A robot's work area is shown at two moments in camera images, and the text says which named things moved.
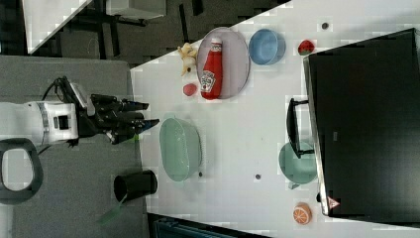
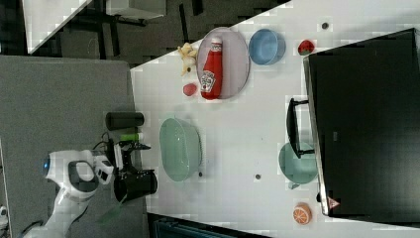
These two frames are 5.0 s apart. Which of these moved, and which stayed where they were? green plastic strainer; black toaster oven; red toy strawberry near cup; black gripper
Moved: black gripper
Stayed: red toy strawberry near cup; black toaster oven; green plastic strainer
